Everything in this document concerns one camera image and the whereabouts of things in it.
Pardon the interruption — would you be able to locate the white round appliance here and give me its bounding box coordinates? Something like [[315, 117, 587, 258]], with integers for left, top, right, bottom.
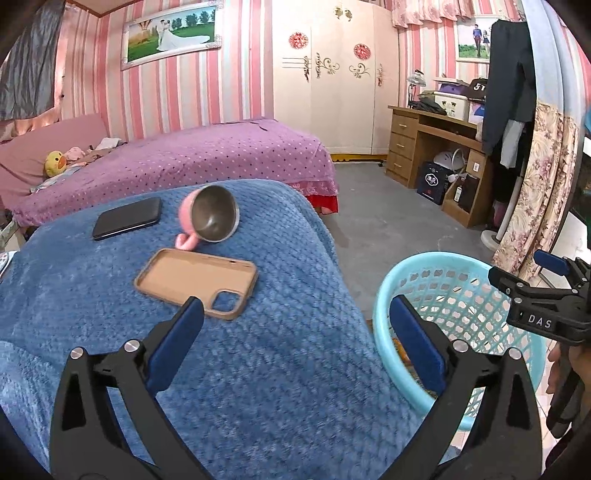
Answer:
[[431, 148, 465, 179]]

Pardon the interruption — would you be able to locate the pink cup with steel inside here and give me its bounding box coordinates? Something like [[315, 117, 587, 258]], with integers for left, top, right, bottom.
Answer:
[[175, 185, 240, 253]]

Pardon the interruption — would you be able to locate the white wardrobe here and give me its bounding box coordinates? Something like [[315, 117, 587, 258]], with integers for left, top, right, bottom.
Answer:
[[272, 0, 400, 161]]

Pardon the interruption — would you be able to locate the large framed wedding photo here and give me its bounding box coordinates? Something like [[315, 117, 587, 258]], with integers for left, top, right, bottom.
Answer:
[[121, 1, 224, 71]]

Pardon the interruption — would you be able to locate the light blue plastic basket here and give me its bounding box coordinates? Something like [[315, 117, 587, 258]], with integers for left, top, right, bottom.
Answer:
[[373, 251, 549, 431]]

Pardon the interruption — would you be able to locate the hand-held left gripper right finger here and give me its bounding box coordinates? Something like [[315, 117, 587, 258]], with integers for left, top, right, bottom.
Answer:
[[390, 295, 543, 480]]

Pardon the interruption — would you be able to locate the wooden desk with drawers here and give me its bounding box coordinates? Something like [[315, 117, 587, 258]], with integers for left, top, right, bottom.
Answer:
[[387, 105, 495, 228]]

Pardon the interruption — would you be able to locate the blue fleece blanket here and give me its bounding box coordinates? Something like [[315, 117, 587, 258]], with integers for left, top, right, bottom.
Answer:
[[0, 179, 459, 480]]

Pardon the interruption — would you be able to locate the person's right hand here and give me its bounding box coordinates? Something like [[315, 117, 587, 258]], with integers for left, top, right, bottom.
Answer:
[[547, 344, 591, 417]]

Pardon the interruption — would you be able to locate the white storage box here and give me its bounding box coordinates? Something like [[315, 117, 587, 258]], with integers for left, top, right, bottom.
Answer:
[[434, 91, 472, 122]]

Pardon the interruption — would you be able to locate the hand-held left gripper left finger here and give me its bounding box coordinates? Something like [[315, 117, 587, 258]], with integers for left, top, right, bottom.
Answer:
[[50, 296, 205, 480]]

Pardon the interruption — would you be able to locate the grey curtain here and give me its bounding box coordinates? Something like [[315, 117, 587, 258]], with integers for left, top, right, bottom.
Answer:
[[0, 0, 59, 121]]

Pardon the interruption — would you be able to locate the small framed photo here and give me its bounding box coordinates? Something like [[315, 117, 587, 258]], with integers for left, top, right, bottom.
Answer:
[[456, 18, 493, 64]]

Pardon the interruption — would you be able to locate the tan phone case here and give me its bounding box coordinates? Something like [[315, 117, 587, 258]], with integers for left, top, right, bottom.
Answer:
[[134, 248, 259, 322]]

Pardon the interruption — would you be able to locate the black smartphone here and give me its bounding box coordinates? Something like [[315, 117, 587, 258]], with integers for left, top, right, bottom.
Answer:
[[92, 198, 164, 242]]

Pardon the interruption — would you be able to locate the bed with purple dotted sheet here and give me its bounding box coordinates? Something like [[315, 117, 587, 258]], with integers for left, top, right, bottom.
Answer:
[[9, 119, 341, 228]]

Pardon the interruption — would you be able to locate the white standing fan base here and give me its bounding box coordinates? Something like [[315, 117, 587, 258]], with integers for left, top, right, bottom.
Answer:
[[480, 228, 509, 253]]

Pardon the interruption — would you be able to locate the pink floral curtain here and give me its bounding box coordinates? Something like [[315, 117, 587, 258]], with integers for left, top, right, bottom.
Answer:
[[492, 102, 583, 283]]

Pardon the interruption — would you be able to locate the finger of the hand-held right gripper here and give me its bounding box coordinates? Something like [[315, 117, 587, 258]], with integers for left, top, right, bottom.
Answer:
[[488, 266, 578, 304], [533, 249, 591, 288]]

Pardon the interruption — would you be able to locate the yellow duck plush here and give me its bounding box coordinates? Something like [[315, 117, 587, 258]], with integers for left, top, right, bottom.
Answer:
[[45, 151, 70, 179]]

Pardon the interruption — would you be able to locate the pink curtain valance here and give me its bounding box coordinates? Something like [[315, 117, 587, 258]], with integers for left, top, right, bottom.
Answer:
[[392, 0, 474, 29]]

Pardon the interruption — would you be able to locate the pink covered headboard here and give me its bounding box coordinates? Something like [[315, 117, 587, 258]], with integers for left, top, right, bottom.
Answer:
[[0, 114, 110, 209]]

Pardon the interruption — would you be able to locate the desk lamp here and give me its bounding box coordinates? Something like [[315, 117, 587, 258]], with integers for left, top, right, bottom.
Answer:
[[406, 70, 426, 110]]

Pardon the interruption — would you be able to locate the dark hanging jacket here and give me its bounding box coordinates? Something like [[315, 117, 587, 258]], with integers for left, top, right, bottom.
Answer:
[[481, 18, 537, 156]]

